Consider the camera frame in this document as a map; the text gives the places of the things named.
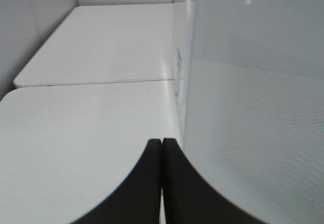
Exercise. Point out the white microwave door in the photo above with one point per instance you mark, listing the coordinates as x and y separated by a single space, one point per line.
254 121

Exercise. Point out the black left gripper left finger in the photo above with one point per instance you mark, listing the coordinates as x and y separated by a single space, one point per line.
137 198

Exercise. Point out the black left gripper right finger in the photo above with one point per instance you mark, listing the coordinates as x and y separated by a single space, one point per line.
188 198

